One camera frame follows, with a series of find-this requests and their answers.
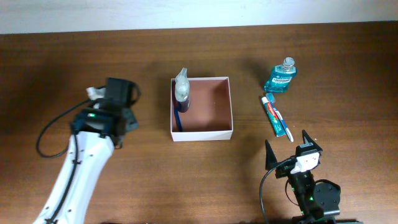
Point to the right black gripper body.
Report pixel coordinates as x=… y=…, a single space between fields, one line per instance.
x=284 y=170

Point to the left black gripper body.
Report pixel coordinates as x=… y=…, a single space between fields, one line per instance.
x=135 y=123

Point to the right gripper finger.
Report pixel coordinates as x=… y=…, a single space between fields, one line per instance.
x=307 y=140
x=271 y=160

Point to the blue disposable razor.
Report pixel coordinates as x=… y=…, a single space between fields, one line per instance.
x=178 y=121

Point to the clear spray bottle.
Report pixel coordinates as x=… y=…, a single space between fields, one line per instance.
x=182 y=91

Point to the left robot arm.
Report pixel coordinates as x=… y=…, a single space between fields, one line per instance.
x=96 y=131

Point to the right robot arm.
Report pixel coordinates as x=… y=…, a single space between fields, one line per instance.
x=318 y=200

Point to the green toothpaste tube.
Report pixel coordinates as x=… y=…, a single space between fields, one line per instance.
x=276 y=124

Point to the blue white toothbrush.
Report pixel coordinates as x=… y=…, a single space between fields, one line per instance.
x=271 y=99

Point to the blue mouthwash bottle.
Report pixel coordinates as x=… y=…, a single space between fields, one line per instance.
x=281 y=76

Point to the white open cardboard box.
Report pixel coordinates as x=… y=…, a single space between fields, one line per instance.
x=210 y=115

